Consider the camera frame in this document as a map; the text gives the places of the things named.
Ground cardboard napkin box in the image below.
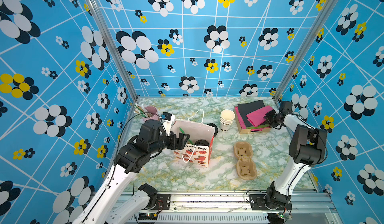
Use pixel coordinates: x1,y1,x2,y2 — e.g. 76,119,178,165
235,113,271,134

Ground stack of white paper cups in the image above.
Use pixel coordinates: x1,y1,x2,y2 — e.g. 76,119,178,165
220,109,236,132

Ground black napkin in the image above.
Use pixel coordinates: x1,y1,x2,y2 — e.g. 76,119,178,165
238,100,265,129

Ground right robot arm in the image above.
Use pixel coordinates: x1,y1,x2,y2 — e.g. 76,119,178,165
264,101,328,210

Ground stack of black lids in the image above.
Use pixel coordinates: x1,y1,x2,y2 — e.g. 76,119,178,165
207,123,219,138

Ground single pink napkin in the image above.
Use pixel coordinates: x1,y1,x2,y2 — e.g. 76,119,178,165
246,106,274,127

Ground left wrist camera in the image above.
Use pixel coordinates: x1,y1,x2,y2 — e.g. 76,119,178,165
161,112,176,136

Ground pink napkin stack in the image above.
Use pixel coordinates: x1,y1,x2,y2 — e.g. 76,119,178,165
233,105,272,132

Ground black cup lid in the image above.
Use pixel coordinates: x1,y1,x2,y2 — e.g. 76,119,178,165
195,139,210,148

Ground stack of cardboard cup carriers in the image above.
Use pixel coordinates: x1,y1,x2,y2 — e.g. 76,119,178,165
234,142,258,180

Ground red white paper bag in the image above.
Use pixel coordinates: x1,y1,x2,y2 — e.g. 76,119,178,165
171,109,217,168

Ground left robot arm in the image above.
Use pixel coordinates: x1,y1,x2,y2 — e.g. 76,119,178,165
73,120,190,224

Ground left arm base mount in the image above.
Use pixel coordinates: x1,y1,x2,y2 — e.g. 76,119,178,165
143,193,171,211

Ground green straw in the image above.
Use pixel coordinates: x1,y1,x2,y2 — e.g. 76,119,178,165
179,127,194,145

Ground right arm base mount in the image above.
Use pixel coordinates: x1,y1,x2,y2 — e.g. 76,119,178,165
247,194,292,211

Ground pink utensil cup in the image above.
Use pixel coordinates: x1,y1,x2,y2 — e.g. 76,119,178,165
142,106,159,123

